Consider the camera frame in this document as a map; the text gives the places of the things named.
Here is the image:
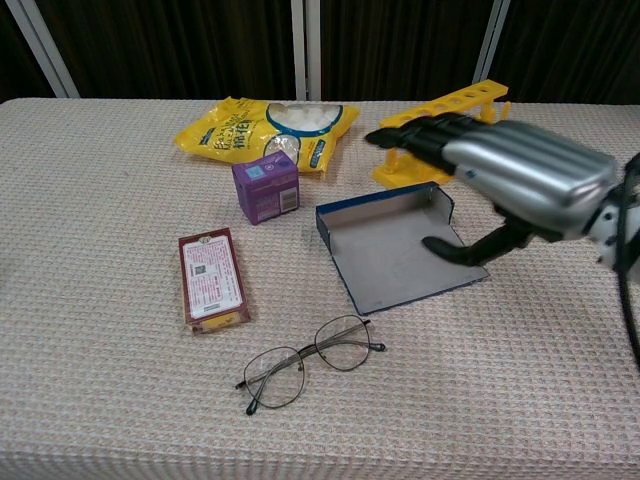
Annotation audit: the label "beige woven tablecloth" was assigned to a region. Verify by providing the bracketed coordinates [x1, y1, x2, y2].
[0, 97, 640, 480]

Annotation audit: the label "yellow test tube rack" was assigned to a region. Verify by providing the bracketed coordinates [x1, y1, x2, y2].
[371, 79, 514, 190]

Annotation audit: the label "white partition frame post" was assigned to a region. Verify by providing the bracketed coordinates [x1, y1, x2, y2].
[4, 0, 81, 99]
[472, 0, 512, 86]
[291, 0, 322, 102]

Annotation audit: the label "red white flat box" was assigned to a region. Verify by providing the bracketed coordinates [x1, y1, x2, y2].
[178, 227, 252, 335]

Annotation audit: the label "blue glasses case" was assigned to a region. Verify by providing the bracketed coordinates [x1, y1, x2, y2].
[314, 180, 492, 317]

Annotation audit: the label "purple small carton box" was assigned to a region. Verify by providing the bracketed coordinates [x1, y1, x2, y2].
[231, 151, 301, 226]

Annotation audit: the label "thin black metal-frame eyeglasses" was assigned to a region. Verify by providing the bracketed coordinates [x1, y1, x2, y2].
[234, 314, 387, 417]

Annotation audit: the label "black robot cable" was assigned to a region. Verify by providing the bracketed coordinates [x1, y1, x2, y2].
[613, 151, 640, 359]

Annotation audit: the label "yellow marshmallow bag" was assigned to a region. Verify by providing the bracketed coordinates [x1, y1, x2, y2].
[173, 95, 361, 176]

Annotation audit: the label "dark curtain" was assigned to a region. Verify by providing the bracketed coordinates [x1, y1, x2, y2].
[0, 0, 640, 105]

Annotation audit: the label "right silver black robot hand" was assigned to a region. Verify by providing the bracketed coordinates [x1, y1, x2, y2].
[363, 112, 618, 268]

